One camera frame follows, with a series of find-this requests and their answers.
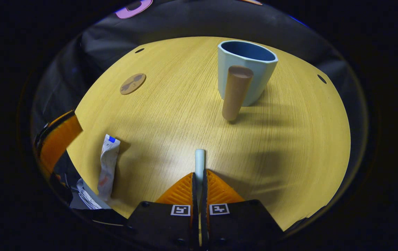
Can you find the wooden desktop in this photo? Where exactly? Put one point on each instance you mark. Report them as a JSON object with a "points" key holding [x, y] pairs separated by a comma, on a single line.
{"points": [[171, 122]]}

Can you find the black backdrop cloth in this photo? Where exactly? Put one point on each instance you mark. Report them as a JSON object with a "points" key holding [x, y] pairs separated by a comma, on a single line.
{"points": [[185, 21]]}

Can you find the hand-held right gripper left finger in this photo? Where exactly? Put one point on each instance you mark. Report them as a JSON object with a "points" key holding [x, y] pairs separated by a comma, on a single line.
{"points": [[160, 226]]}

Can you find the pale blue toothbrush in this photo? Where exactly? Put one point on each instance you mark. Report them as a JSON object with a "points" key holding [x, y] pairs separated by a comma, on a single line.
{"points": [[199, 160]]}

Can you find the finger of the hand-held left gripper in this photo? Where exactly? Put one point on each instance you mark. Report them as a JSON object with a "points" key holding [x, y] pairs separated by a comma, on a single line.
{"points": [[59, 139]]}

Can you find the round wooden coaster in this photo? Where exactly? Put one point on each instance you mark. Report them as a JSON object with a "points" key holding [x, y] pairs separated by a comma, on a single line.
{"points": [[132, 83]]}

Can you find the white toothpaste tube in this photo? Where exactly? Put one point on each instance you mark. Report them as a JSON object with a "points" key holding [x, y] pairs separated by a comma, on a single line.
{"points": [[108, 164]]}

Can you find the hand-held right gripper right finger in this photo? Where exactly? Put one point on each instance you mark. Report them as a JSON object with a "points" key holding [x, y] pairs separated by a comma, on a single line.
{"points": [[240, 226]]}

